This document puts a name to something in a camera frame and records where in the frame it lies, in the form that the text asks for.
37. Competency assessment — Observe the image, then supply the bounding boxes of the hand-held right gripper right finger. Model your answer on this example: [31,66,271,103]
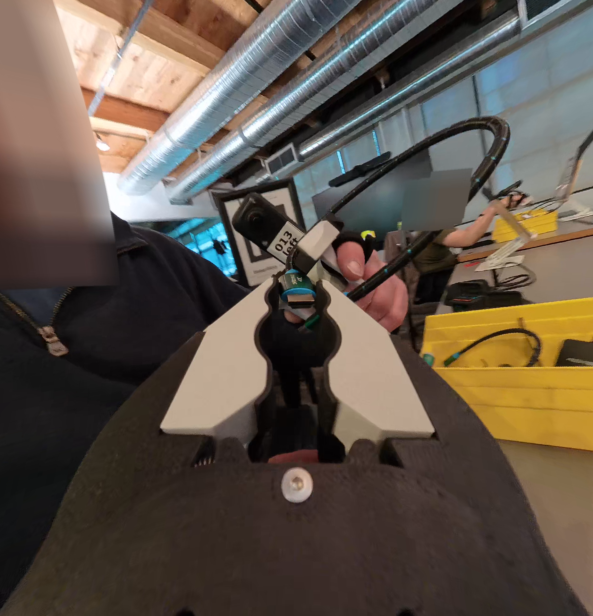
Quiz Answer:
[320,279,436,449]

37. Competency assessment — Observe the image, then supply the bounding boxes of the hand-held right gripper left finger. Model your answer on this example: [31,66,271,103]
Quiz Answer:
[160,278,279,441]

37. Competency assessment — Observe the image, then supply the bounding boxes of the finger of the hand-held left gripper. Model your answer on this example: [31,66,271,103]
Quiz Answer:
[294,220,341,273]
[307,261,348,291]

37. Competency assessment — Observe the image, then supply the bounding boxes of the yellow plastic bin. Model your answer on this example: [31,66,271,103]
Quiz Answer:
[491,209,560,244]
[420,296,593,454]

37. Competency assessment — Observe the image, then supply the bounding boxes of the black adapter box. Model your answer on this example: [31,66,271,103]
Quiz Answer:
[555,338,593,368]

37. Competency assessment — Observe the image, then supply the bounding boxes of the braided green-plug hdmi cable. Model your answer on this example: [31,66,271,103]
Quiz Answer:
[278,115,512,334]

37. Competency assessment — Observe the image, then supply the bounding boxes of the black monitor screen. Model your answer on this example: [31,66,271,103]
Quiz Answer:
[312,159,472,241]

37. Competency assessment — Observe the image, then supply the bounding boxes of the black webcam bar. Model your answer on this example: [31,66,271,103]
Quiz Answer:
[328,152,392,188]

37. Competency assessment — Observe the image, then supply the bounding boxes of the black printed box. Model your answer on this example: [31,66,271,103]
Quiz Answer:
[445,279,524,312]

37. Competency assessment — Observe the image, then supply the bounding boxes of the person's dark top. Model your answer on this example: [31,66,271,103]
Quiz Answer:
[0,212,251,616]

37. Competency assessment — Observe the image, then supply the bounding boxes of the silver ventilation ducts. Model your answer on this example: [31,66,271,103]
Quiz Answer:
[116,0,523,204]

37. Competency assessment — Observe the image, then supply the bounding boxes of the wood-edged grey table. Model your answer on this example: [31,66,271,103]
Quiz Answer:
[457,224,593,264]

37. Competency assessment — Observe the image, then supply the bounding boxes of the white panel stand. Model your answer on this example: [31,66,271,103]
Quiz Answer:
[558,197,593,224]

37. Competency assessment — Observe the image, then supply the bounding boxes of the wood-rimmed black panel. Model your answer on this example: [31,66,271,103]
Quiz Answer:
[556,120,593,203]

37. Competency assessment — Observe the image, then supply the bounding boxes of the thin black teal-plug cable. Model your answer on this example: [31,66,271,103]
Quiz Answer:
[423,328,543,368]

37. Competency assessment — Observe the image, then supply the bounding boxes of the black coiled cable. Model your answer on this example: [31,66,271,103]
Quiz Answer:
[494,262,538,290]

